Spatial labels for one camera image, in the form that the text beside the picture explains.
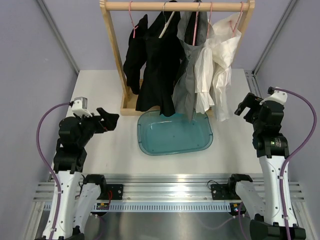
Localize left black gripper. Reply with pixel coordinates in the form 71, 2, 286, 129
74, 107, 119, 147

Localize black skirt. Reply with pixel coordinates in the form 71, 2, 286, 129
123, 14, 148, 95

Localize pink wire hanger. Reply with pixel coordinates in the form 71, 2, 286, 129
128, 0, 138, 39

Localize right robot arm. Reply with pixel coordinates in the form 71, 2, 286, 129
226, 91, 307, 240

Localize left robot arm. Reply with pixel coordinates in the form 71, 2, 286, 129
41, 107, 120, 240

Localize pink hanger far right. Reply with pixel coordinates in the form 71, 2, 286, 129
229, 1, 244, 37

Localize pink hanger under grey dress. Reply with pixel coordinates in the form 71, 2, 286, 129
192, 2, 201, 46

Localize pink hanger middle right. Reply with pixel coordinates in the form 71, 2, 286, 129
206, 1, 213, 39

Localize white wooden hanger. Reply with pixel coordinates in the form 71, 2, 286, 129
158, 0, 177, 39

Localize wooden clothes rack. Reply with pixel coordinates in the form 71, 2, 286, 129
99, 0, 256, 116

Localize teal plastic tray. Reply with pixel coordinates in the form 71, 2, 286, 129
137, 110, 214, 156

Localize white pleated blouse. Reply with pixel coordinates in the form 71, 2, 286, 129
194, 38, 215, 114

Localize cream white garment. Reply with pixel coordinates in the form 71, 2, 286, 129
212, 13, 242, 122

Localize black dress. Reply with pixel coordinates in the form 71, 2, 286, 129
135, 11, 182, 117

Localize grey dress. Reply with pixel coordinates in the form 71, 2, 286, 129
172, 11, 208, 121

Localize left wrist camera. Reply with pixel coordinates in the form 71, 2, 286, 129
71, 96, 93, 118

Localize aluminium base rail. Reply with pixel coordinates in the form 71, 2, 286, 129
33, 173, 305, 202

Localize slotted cable duct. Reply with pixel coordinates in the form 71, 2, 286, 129
91, 202, 240, 213

